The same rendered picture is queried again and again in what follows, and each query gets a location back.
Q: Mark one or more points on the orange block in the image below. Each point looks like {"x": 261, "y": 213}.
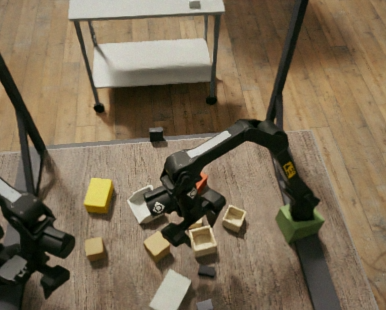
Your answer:
{"x": 200, "y": 185}

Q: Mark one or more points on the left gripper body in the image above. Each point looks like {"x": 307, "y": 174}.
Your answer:
{"x": 192, "y": 214}

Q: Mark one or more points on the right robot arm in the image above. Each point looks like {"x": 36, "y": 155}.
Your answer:
{"x": 21, "y": 209}

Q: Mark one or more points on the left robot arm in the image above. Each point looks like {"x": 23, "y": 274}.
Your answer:
{"x": 185, "y": 166}

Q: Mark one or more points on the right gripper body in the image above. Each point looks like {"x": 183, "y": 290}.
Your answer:
{"x": 52, "y": 278}

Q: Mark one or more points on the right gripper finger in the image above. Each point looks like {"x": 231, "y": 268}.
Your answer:
{"x": 46, "y": 293}

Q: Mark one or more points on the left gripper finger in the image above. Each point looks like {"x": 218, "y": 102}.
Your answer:
{"x": 212, "y": 216}
{"x": 187, "y": 241}

